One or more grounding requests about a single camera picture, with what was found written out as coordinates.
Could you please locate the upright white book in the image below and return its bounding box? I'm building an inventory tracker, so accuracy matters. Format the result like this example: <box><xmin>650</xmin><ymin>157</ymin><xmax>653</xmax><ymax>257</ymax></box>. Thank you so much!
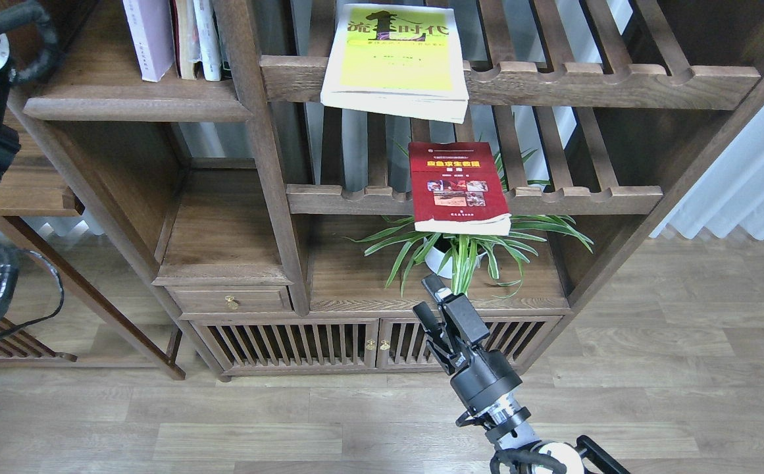
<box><xmin>194</xmin><ymin>1</ymin><xmax>222</xmax><ymax>82</ymax></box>

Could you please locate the brass drawer knob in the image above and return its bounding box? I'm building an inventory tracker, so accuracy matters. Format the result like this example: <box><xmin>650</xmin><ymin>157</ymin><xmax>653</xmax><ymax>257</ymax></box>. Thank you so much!
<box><xmin>225</xmin><ymin>295</ymin><xmax>240</xmax><ymax>310</ymax></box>

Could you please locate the yellow green cover book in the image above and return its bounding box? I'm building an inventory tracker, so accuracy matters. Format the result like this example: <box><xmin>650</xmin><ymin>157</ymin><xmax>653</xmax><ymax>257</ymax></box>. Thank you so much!
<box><xmin>320</xmin><ymin>3</ymin><xmax>469</xmax><ymax>124</ymax></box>

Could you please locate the upright beige book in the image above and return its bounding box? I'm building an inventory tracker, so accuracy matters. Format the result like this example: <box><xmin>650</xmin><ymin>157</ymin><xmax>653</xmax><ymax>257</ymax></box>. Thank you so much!
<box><xmin>169</xmin><ymin>1</ymin><xmax>201</xmax><ymax>80</ymax></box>

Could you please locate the green spider plant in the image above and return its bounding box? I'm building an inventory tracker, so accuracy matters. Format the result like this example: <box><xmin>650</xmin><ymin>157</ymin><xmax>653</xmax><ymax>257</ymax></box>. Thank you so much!
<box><xmin>361</xmin><ymin>151</ymin><xmax>593</xmax><ymax>294</ymax></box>

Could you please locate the white pleated curtain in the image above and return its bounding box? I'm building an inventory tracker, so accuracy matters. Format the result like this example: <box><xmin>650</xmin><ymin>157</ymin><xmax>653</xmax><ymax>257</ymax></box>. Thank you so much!
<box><xmin>650</xmin><ymin>106</ymin><xmax>764</xmax><ymax>240</ymax></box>

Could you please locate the dark wooden bookshelf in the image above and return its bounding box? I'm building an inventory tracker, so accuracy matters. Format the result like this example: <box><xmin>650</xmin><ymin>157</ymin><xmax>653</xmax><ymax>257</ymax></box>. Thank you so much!
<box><xmin>9</xmin><ymin>1</ymin><xmax>764</xmax><ymax>381</ymax></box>

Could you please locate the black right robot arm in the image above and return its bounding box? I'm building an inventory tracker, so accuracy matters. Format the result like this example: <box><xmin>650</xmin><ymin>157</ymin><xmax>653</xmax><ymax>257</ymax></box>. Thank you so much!
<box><xmin>413</xmin><ymin>274</ymin><xmax>628</xmax><ymax>473</ymax></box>

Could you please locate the white lavender cover book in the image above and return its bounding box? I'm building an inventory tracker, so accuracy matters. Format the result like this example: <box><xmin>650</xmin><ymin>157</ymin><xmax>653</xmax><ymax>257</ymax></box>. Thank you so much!
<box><xmin>122</xmin><ymin>1</ymin><xmax>174</xmax><ymax>83</ymax></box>

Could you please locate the white plant pot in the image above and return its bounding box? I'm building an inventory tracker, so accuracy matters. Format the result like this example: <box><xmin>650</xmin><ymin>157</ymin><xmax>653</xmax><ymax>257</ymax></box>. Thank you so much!
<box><xmin>426</xmin><ymin>236</ymin><xmax>453</xmax><ymax>280</ymax></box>

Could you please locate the upright dark green book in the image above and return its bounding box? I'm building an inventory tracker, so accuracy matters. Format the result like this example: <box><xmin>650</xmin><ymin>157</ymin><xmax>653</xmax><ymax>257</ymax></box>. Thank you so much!
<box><xmin>216</xmin><ymin>25</ymin><xmax>232</xmax><ymax>78</ymax></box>

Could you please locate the red cover book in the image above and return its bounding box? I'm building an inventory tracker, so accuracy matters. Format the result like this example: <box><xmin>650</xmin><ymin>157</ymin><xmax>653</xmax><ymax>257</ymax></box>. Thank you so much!
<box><xmin>408</xmin><ymin>142</ymin><xmax>511</xmax><ymax>236</ymax></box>

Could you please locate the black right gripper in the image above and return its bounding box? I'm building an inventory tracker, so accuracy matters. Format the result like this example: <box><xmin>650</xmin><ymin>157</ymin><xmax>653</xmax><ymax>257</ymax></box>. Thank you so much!
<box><xmin>413</xmin><ymin>274</ymin><xmax>521</xmax><ymax>416</ymax></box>

